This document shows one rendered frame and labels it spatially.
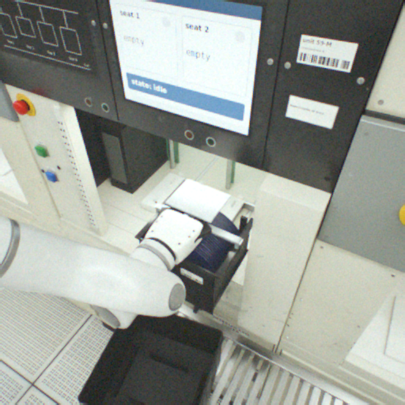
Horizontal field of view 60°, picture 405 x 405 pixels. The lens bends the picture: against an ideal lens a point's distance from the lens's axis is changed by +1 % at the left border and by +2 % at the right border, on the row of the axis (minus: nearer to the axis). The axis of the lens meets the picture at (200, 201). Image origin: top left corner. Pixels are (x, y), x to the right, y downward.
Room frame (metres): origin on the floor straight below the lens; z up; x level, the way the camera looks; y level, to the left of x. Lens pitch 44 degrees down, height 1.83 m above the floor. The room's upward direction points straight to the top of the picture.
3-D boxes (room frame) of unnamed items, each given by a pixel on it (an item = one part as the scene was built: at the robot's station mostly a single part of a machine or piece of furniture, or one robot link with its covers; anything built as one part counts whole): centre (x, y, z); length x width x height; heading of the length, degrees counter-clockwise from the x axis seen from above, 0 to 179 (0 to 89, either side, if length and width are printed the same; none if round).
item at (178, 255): (0.48, 0.06, 1.25); 0.11 x 0.10 x 0.07; 150
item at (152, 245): (0.43, 0.09, 1.25); 0.09 x 0.03 x 0.08; 60
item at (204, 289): (0.58, 0.01, 1.11); 0.24 x 0.20 x 0.32; 60
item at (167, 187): (0.98, 0.09, 0.89); 0.22 x 0.21 x 0.04; 150
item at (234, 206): (0.85, -0.15, 0.89); 0.22 x 0.21 x 0.04; 150
